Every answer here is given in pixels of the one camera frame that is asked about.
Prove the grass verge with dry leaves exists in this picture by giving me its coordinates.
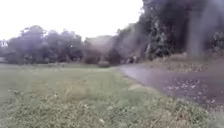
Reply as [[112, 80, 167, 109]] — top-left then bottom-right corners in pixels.
[[143, 52, 224, 74]]

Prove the grey asphalt road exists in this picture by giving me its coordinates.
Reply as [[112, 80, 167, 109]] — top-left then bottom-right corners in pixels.
[[117, 59, 224, 113]]

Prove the green grass field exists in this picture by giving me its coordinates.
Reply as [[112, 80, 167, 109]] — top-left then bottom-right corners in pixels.
[[0, 63, 214, 128]]

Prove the wood of dark trees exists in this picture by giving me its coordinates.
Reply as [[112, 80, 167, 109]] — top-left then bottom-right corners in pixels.
[[0, 0, 224, 66]]

